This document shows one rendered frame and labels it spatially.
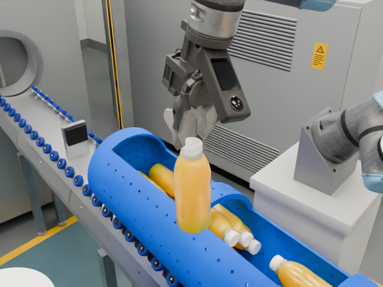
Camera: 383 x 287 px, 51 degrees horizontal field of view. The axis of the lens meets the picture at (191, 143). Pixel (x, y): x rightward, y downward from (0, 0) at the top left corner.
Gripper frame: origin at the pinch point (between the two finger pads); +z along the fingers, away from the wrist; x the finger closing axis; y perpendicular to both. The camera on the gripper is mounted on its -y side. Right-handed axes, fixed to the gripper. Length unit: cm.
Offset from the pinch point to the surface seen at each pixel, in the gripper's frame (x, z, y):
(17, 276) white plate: 26, 56, 24
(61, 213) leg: -26, 168, 134
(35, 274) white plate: 22, 55, 22
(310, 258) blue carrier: -35, 34, -16
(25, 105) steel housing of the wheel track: -11, 89, 149
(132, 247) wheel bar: -9, 63, 24
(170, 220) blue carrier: -7.9, 33.7, 8.9
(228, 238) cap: -17.8, 32.9, -2.4
